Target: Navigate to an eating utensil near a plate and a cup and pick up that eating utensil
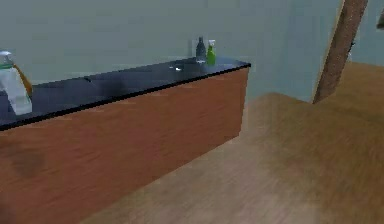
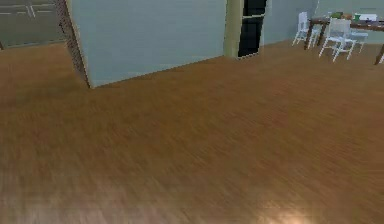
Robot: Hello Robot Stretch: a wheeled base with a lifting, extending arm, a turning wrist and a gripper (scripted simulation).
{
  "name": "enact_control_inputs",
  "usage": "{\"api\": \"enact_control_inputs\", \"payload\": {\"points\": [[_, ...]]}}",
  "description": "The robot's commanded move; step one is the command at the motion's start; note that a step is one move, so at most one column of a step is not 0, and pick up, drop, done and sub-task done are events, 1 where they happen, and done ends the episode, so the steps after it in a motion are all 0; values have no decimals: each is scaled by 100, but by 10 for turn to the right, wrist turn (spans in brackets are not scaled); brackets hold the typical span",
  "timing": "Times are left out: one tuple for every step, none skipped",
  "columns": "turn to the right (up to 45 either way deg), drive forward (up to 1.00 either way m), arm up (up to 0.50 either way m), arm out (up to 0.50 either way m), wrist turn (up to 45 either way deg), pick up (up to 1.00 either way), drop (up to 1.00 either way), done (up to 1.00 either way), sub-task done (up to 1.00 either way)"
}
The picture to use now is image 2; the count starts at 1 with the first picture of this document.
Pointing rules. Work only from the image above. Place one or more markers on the green cup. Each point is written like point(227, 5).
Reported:
point(357, 17)

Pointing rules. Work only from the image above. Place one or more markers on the white wooden chair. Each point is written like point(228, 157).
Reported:
point(340, 33)
point(361, 35)
point(303, 28)

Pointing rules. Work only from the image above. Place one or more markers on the black fridge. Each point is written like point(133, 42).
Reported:
point(250, 33)

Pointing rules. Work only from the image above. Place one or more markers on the green round food item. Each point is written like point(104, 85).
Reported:
point(337, 15)

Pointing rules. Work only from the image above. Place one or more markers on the brown wooden dining table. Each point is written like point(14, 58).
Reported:
point(366, 25)

